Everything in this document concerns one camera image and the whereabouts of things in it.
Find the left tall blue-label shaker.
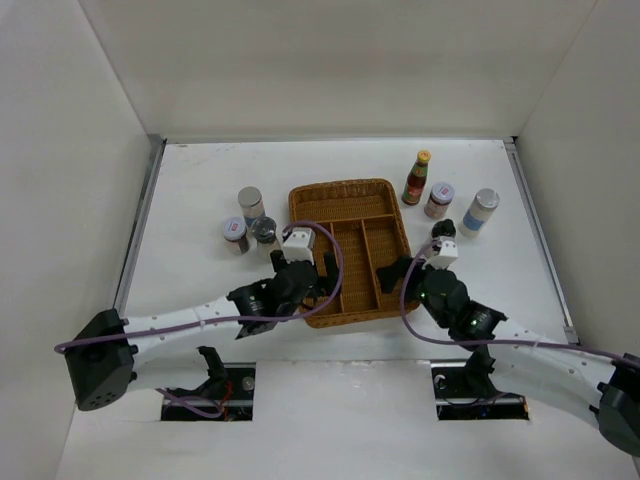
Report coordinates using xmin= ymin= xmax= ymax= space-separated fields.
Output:
xmin=237 ymin=186 xmax=265 ymax=228

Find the brown wicker divided basket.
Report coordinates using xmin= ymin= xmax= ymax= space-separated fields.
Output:
xmin=288 ymin=179 xmax=410 ymax=329

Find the right tall blue-label shaker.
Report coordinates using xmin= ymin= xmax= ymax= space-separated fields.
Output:
xmin=458 ymin=188 xmax=500 ymax=238

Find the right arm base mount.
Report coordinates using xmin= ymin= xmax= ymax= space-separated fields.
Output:
xmin=430 ymin=350 xmax=529 ymax=421

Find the left aluminium frame rail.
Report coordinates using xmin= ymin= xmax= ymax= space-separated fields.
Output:
xmin=113 ymin=134 xmax=167 ymax=313

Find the black-top salt grinder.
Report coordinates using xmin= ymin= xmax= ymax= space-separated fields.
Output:
xmin=426 ymin=219 xmax=457 ymax=255

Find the right spice jar white lid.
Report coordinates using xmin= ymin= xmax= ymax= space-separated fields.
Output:
xmin=424 ymin=182 xmax=455 ymax=220

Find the red sauce bottle yellow cap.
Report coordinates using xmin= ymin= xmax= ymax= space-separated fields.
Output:
xmin=401 ymin=150 xmax=431 ymax=206

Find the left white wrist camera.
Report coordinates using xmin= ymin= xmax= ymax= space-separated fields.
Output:
xmin=281 ymin=227 xmax=315 ymax=264

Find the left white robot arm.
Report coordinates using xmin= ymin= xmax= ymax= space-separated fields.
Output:
xmin=55 ymin=251 xmax=344 ymax=412

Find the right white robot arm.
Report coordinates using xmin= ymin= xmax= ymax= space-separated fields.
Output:
xmin=376 ymin=256 xmax=639 ymax=456

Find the tall blue-label shaker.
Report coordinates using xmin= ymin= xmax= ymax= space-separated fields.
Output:
xmin=458 ymin=188 xmax=500 ymax=238
xmin=237 ymin=186 xmax=265 ymax=228

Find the right aluminium frame rail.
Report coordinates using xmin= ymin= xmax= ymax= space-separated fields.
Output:
xmin=503 ymin=137 xmax=581 ymax=346

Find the spice jar white lid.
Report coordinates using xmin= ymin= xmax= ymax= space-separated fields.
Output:
xmin=222 ymin=217 xmax=250 ymax=255
xmin=424 ymin=182 xmax=455 ymax=220

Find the aluminium frame rail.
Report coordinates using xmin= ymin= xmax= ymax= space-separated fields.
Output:
xmin=113 ymin=134 xmax=167 ymax=313
xmin=503 ymin=137 xmax=581 ymax=346

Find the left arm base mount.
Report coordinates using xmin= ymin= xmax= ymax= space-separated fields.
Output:
xmin=160 ymin=346 xmax=257 ymax=422

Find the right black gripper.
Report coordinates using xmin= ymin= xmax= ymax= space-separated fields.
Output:
xmin=376 ymin=254 xmax=450 ymax=329

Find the left spice jar white lid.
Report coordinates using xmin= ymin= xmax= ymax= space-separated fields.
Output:
xmin=222 ymin=217 xmax=250 ymax=255

